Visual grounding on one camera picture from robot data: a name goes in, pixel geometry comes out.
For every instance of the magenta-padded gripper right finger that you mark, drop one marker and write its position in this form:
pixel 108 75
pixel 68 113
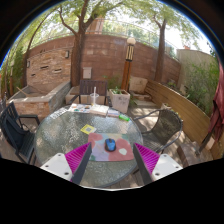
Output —
pixel 165 165

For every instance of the dark wooden slatted chair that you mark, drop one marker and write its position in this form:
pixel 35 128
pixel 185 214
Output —
pixel 101 87

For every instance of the pink patchwork-print mouse pad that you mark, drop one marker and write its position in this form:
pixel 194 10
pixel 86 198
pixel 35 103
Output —
pixel 100 153

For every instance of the clear plastic cup with straw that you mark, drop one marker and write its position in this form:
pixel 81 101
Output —
pixel 94 99

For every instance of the thick forked tree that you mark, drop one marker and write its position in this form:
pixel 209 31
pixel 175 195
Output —
pixel 77 53

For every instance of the green marker pen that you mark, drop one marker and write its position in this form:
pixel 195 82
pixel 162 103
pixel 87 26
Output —
pixel 124 117

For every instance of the pale stone block seat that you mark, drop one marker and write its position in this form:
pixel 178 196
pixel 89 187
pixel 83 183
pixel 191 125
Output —
pixel 74 98

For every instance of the leaning pale stone slab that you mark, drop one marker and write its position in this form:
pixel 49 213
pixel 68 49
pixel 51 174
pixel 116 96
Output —
pixel 138 84

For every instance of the small pale booklet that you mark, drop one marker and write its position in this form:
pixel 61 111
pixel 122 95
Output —
pixel 113 113

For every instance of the stone raised garden bed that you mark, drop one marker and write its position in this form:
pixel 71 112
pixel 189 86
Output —
pixel 36 105

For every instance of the yellow square card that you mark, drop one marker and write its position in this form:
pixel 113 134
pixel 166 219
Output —
pixel 88 129

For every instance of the grey wall utility box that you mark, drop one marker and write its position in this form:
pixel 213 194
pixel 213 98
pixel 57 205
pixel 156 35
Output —
pixel 87 73

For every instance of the wooden garden lamp post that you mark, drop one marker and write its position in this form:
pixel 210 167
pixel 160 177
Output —
pixel 127 63

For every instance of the curved wooden bench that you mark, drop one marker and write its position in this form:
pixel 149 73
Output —
pixel 186 113

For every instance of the colourful printed magazine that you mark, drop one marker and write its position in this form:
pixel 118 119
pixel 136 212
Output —
pixel 80 108

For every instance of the blue computer mouse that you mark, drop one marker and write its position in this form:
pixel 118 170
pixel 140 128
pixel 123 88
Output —
pixel 110 145

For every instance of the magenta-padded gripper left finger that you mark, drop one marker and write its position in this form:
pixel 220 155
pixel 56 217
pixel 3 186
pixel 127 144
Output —
pixel 58 165

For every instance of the black wall lantern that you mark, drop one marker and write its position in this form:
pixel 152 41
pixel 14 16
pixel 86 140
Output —
pixel 67 54
pixel 28 64

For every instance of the slim straight tree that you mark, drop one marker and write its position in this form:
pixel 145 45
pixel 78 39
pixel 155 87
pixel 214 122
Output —
pixel 161 50

